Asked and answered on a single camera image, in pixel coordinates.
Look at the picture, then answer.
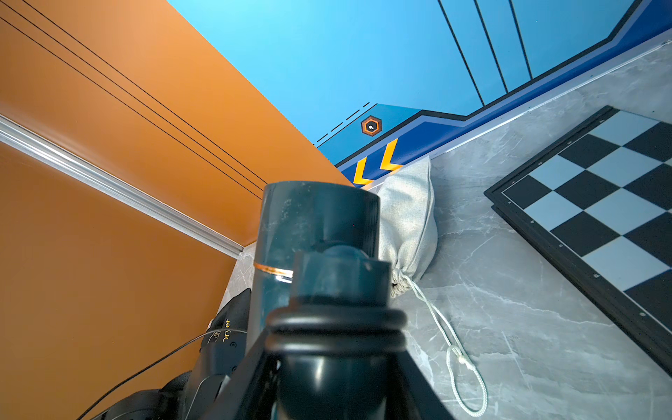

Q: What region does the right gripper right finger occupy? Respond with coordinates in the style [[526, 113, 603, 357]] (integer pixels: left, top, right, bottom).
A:
[[397, 352, 454, 420]]

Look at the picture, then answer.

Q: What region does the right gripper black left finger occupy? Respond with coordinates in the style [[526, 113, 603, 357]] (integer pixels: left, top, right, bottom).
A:
[[201, 343, 278, 420]]

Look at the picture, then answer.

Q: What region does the black drawstring dryer bag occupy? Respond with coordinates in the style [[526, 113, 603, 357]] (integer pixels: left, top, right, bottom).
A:
[[180, 288, 251, 419]]

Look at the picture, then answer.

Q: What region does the dark green hair dryer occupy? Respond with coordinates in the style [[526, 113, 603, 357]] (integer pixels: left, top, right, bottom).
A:
[[250, 181, 405, 419]]

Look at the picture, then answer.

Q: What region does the beige cloth bag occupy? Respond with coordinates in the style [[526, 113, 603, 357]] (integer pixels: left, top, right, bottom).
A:
[[377, 157, 488, 418]]

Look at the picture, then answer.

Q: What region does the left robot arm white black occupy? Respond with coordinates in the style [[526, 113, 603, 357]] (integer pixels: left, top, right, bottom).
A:
[[94, 371, 192, 420]]

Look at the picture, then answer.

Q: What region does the black white checkerboard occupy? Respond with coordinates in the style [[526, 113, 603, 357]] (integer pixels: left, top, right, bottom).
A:
[[485, 106, 671, 370]]

